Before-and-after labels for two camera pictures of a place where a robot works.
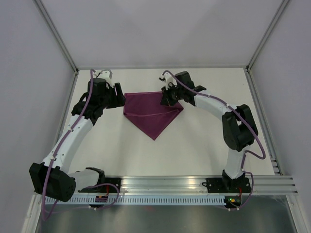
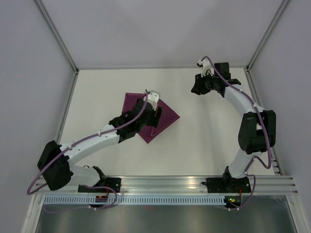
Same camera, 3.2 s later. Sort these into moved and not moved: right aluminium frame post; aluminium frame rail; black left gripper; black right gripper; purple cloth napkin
Moved: purple cloth napkin; black right gripper; black left gripper
Not moved: aluminium frame rail; right aluminium frame post
